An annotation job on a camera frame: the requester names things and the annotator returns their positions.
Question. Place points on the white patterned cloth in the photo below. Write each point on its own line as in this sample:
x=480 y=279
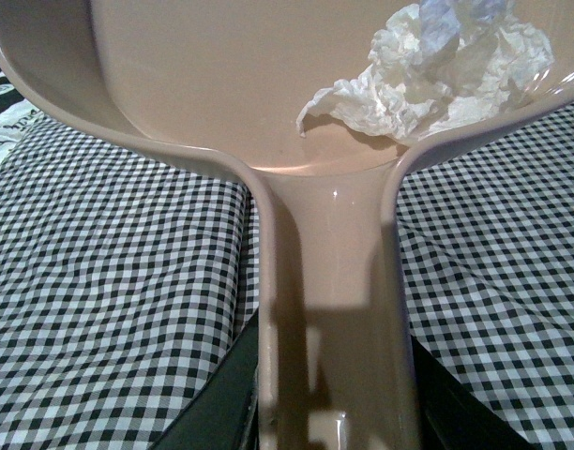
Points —
x=17 y=116

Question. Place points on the black white checkered cloth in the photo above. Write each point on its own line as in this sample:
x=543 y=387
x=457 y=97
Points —
x=123 y=283

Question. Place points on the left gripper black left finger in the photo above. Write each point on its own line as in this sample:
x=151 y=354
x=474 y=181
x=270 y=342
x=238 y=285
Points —
x=224 y=415

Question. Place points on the beige plastic dustpan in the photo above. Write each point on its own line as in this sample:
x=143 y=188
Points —
x=215 y=87

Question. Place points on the white paper tissue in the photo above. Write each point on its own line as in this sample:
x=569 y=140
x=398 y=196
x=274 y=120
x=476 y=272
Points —
x=438 y=65

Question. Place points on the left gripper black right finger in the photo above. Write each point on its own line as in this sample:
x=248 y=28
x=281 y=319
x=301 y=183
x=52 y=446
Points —
x=452 y=418

